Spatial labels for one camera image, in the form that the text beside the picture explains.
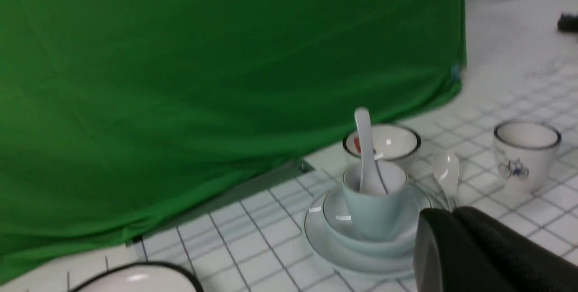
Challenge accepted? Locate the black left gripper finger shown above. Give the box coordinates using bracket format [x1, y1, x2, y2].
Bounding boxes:
[413, 206, 578, 292]

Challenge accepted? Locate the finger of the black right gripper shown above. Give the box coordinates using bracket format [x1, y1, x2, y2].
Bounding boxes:
[557, 12, 578, 33]

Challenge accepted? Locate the pale green ceramic cup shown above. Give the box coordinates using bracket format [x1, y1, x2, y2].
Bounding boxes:
[342, 161, 407, 241]

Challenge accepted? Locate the plain white ceramic spoon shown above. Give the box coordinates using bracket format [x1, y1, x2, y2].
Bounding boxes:
[354, 107, 388, 195]

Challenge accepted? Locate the pale green ceramic bowl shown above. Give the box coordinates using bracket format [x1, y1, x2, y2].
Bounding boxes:
[322, 185, 432, 256]

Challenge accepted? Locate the black-rimmed white cup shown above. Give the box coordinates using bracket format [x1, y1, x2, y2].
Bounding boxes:
[493, 119, 562, 194]

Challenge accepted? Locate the black-rimmed illustrated bowl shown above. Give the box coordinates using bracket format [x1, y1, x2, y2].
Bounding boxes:
[341, 124, 422, 173]

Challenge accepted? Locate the pale green ceramic plate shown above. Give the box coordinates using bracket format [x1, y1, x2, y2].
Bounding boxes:
[302, 185, 448, 279]

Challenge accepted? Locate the black-rimmed illustrated plate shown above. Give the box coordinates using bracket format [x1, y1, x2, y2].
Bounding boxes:
[71, 261, 204, 292]

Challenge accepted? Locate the green backdrop cloth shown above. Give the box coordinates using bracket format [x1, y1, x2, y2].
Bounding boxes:
[0, 0, 466, 285]

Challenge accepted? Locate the white spoon with printed handle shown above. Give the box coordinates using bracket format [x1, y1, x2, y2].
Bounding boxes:
[432, 150, 460, 209]

